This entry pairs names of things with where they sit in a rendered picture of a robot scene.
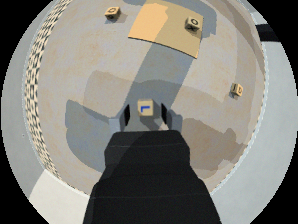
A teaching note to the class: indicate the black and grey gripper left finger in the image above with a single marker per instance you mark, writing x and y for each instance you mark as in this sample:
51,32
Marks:
118,123

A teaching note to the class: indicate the tan block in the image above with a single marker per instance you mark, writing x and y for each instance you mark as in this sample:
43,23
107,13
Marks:
192,24
113,13
145,107
236,89

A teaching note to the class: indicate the tan flat mat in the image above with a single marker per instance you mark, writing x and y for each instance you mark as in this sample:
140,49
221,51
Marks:
163,23

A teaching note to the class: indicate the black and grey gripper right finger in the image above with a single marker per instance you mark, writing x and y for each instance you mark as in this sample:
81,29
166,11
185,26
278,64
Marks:
173,121

